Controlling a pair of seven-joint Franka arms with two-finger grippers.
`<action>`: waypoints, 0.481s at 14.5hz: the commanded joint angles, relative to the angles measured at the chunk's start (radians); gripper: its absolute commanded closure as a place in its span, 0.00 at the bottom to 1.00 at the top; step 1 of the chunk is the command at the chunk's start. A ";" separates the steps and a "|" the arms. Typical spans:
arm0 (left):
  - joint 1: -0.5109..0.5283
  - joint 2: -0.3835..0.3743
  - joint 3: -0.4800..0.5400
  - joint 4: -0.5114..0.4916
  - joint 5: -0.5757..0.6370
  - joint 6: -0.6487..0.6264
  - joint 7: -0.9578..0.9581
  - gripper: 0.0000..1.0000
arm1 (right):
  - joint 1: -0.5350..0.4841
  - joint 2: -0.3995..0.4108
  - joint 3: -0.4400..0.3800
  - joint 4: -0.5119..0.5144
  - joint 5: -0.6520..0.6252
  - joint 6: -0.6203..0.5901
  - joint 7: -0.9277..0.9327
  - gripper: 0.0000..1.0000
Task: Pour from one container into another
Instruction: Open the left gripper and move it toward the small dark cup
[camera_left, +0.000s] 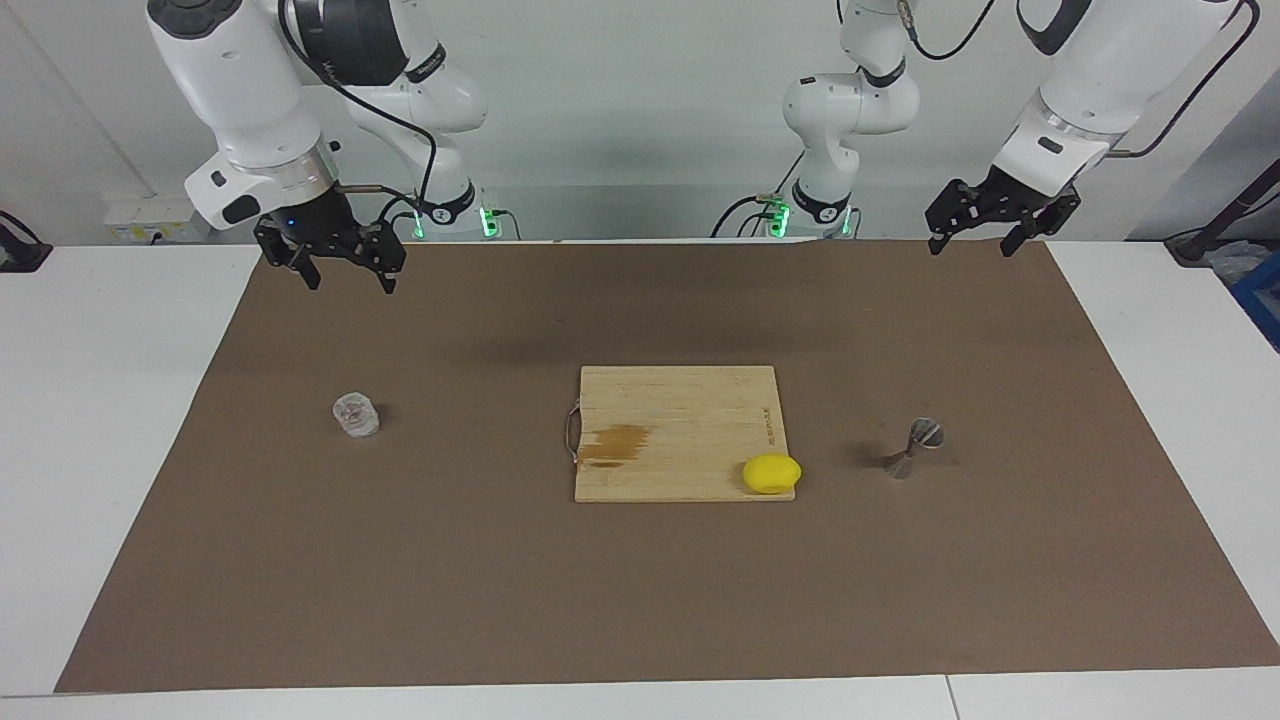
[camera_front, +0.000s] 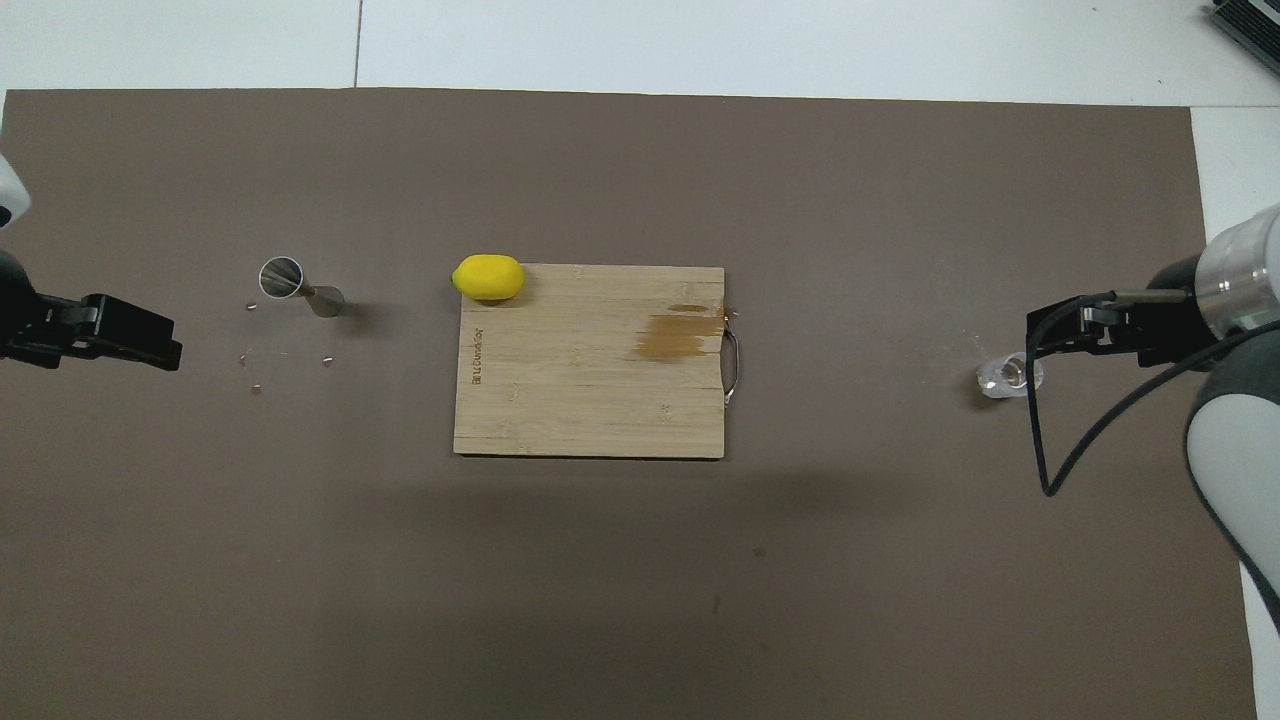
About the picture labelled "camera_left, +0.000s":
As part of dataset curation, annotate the black right base cable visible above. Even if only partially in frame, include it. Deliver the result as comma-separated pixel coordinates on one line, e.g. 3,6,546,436
378,194,421,239

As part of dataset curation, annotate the yellow lemon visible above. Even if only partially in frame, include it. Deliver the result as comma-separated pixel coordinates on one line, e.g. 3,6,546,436
742,453,803,497

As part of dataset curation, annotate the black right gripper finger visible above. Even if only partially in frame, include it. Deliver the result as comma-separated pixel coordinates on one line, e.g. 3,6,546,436
254,222,323,292
345,222,408,295

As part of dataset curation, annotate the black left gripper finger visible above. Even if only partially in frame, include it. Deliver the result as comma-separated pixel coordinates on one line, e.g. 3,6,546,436
1000,195,1084,259
925,180,987,257

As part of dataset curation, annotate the black device with cable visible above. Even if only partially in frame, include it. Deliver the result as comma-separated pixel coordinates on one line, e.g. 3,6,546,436
0,210,53,273

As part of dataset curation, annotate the blue crate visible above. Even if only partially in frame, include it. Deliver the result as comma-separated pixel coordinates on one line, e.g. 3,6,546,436
1228,250,1280,353

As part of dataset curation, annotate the steel jigger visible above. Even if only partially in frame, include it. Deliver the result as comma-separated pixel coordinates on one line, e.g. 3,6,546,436
885,416,947,482

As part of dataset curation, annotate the wooden cutting board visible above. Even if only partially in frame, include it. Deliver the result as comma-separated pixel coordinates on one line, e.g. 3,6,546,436
565,365,798,504

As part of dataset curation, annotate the white wall socket strip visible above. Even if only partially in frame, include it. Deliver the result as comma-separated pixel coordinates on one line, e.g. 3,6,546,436
103,195,213,244

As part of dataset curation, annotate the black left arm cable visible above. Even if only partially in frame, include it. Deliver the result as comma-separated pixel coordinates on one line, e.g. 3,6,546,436
895,0,1263,161

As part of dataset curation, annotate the black left base cable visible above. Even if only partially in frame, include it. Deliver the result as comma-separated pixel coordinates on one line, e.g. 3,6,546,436
710,150,806,239

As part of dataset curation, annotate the black base cable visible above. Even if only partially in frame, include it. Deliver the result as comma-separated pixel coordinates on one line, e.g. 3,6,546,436
710,150,806,239
378,194,421,239

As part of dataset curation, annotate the brown table mat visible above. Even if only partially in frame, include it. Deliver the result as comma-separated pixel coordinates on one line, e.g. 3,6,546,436
55,238,1280,694

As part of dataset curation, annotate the black stand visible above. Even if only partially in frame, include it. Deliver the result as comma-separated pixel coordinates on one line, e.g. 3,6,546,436
1165,158,1280,267

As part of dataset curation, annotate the clear glass cup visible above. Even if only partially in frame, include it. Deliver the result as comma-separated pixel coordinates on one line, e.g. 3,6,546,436
332,392,382,440

